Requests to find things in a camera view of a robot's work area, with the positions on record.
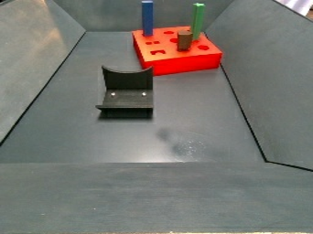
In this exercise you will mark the red shape sorter board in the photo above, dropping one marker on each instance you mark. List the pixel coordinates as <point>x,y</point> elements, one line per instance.
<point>156,52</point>

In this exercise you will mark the brown rounded block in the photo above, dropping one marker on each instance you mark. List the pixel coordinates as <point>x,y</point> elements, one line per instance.
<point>184,40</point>

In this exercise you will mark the blue square block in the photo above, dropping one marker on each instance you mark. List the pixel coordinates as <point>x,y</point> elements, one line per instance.
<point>147,9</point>

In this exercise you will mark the green star block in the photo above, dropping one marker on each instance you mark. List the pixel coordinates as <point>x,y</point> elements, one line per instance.
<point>198,16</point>

